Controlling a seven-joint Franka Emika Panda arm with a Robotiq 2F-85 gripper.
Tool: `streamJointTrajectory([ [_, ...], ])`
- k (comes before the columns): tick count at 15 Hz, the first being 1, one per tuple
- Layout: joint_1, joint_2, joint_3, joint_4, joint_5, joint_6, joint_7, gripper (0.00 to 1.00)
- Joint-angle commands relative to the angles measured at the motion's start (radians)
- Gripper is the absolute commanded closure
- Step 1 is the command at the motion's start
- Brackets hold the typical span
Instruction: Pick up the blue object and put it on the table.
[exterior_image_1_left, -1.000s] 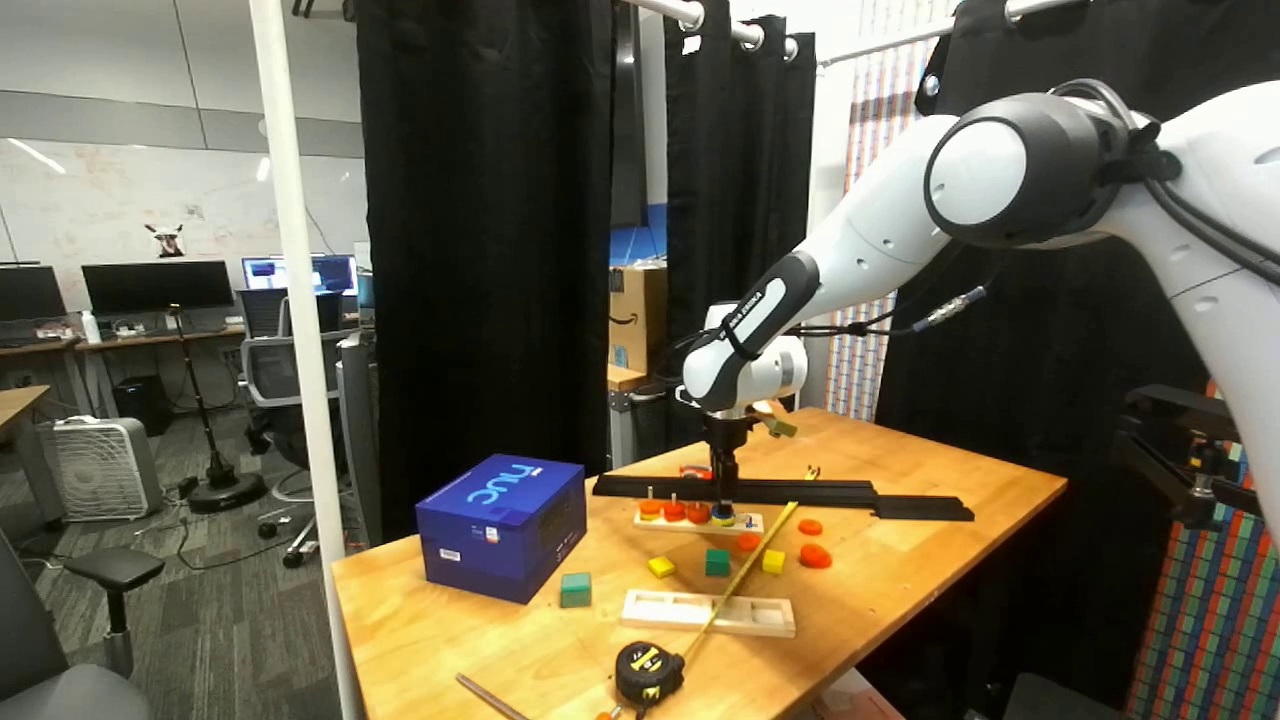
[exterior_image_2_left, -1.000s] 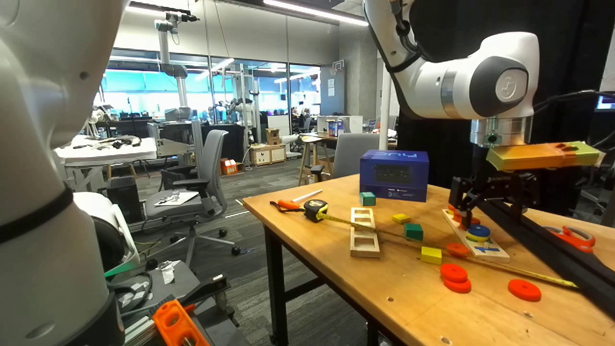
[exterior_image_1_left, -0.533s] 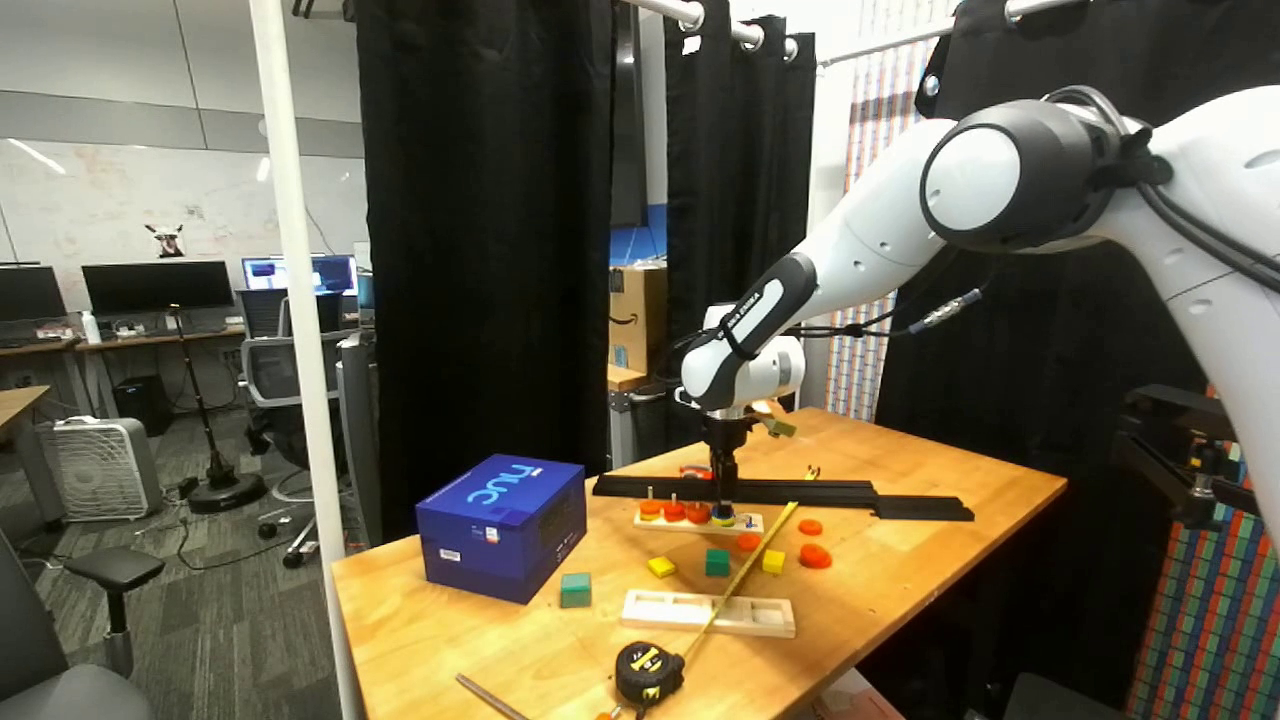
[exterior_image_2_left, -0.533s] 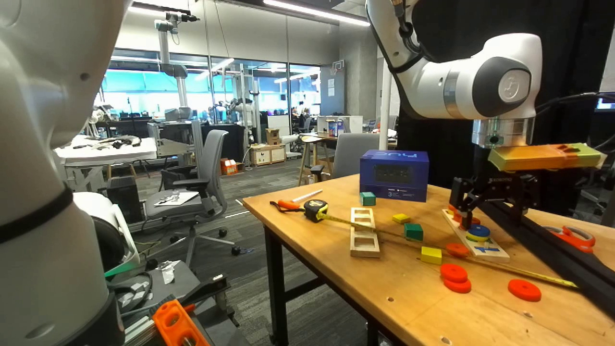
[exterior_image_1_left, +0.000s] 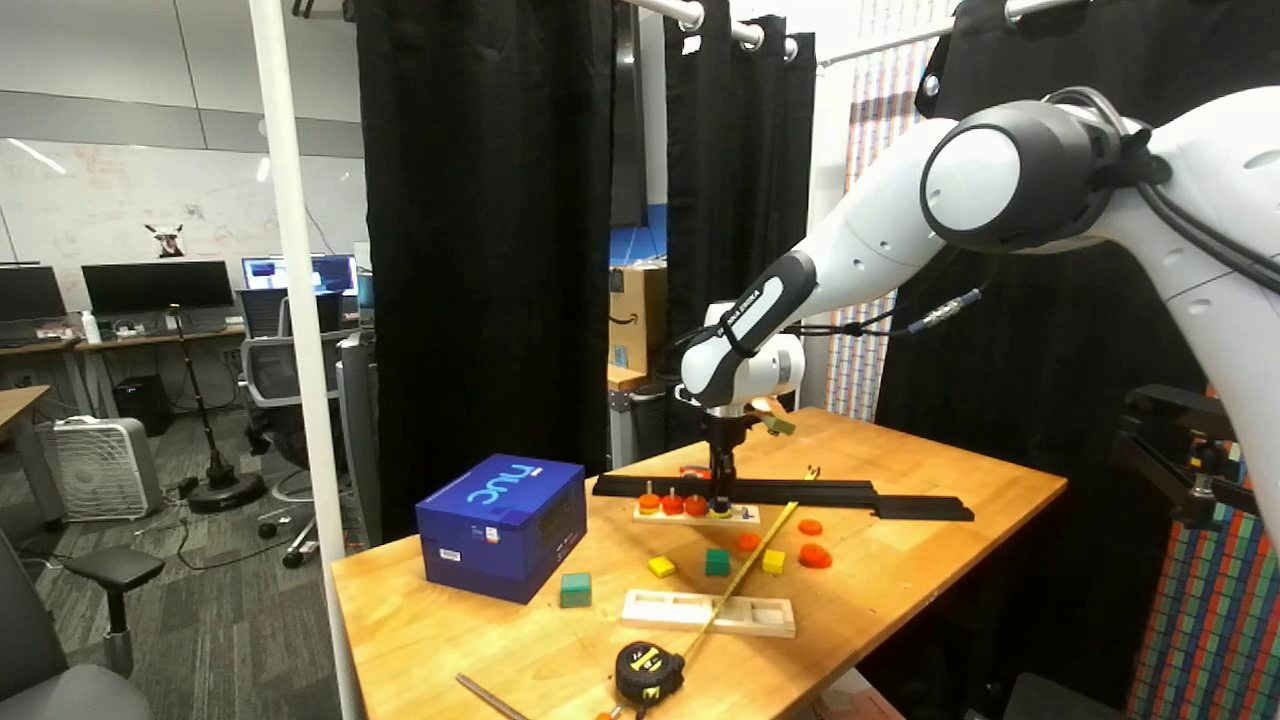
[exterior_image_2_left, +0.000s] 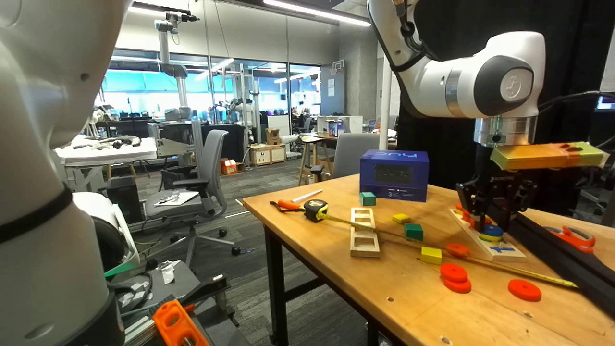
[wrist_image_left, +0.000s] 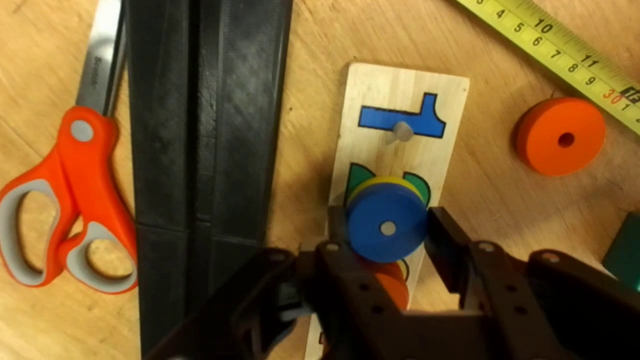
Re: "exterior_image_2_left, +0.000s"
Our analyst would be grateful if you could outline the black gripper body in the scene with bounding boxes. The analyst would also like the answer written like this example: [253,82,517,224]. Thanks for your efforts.
[474,143,538,195]

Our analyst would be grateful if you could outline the black aluminium rail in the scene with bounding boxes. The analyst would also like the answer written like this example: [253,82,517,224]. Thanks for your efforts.
[505,209,615,316]

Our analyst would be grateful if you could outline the blue cardboard box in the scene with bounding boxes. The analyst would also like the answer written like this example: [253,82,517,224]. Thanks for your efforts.
[357,147,430,203]

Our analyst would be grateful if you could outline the metal ruler strip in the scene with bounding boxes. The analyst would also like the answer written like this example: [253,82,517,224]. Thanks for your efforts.
[290,186,324,205]

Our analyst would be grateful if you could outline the orange handled tool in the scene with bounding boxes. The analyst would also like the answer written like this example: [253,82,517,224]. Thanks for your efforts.
[267,197,307,214]

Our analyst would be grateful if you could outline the grey swivel office chair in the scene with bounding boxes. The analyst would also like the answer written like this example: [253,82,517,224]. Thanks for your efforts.
[142,128,242,264]

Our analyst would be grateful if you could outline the black metal table frame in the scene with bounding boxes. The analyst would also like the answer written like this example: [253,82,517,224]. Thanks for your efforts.
[261,222,411,346]

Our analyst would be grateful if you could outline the orange clamp tool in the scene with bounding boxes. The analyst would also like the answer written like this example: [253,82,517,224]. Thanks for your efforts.
[551,224,597,253]

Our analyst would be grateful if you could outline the grey fabric chair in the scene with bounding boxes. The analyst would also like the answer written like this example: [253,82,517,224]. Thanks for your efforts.
[330,130,380,180]

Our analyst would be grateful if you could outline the white vertical pole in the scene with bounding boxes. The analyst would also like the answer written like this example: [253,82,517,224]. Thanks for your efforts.
[376,53,394,151]

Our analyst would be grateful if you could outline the orange peg disc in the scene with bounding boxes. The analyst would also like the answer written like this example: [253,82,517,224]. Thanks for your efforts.
[455,205,478,228]

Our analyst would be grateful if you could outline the ceiling mounted grey post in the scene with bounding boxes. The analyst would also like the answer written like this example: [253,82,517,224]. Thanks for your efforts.
[151,9,196,111]

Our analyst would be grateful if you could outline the white peg board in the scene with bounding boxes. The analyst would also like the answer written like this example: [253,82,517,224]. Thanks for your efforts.
[447,205,528,261]

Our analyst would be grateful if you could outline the black yellow tape measure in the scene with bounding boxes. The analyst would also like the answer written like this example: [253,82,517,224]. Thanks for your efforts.
[301,197,580,289]

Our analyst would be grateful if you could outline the red disc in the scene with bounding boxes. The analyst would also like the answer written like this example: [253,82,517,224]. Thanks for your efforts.
[445,239,470,259]
[442,274,472,295]
[438,261,468,284]
[507,276,543,303]

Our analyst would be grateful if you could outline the small white bottle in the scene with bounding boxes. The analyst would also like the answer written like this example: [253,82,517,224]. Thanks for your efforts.
[159,259,178,286]

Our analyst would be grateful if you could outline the stacked cardboard boxes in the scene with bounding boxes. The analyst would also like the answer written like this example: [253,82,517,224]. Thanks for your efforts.
[247,141,288,166]

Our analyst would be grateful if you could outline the wide black curtain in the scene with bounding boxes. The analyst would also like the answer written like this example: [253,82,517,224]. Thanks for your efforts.
[394,0,615,216]

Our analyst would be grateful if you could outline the white wooden frame block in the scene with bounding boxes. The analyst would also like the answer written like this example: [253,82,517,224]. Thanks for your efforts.
[347,205,384,259]

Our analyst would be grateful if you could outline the orange plastic device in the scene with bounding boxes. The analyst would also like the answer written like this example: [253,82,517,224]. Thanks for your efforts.
[151,297,211,346]

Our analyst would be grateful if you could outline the white lab table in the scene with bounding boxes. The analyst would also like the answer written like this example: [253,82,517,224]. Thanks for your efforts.
[53,134,159,170]

